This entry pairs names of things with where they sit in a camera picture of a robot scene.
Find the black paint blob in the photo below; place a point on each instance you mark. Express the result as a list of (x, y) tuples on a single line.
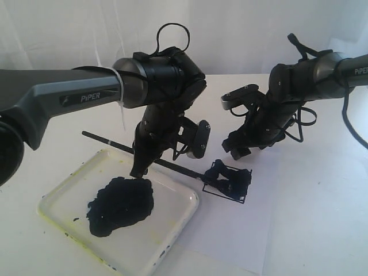
[(121, 203)]

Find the thin black paintbrush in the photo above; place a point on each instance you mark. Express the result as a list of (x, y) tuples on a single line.
[(161, 162)]

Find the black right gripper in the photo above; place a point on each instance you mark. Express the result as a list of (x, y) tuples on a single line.
[(262, 128)]

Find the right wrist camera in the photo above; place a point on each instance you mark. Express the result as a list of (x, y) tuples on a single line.
[(248, 95)]

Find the white paint tray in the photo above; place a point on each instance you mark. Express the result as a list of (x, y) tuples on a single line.
[(134, 250)]

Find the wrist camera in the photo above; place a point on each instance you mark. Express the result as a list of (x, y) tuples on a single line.
[(248, 95), (198, 143)]

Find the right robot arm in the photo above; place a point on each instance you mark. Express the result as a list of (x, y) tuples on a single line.
[(328, 76)]

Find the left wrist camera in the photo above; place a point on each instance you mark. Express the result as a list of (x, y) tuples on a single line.
[(198, 143)]

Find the white background curtain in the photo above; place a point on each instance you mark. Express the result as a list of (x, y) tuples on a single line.
[(221, 37)]

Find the white zip tie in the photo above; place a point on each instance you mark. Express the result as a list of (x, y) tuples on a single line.
[(121, 101)]

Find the white paper with square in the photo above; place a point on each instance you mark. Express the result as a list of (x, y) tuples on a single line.
[(227, 230)]

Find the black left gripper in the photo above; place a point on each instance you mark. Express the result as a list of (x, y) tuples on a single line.
[(157, 132)]

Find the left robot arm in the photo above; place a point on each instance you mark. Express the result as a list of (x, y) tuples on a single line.
[(166, 83)]

